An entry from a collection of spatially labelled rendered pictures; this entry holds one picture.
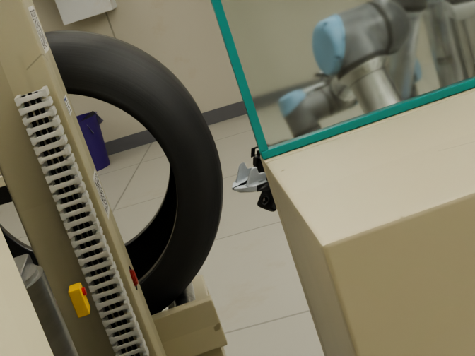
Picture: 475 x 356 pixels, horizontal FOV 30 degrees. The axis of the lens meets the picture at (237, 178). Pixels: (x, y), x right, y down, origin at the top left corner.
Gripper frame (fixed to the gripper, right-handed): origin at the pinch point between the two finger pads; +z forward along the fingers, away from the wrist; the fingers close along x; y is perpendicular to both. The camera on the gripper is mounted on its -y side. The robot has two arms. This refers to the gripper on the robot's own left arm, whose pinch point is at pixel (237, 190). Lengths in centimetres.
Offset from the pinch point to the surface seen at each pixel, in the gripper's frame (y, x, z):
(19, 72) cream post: 44, 11, 65
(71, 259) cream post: 14, 19, 63
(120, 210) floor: -183, -297, -221
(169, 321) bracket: -5, 23, 44
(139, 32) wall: -110, -439, -369
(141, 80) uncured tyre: 36, 8, 37
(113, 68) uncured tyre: 38, 5, 41
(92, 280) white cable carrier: 12, 25, 63
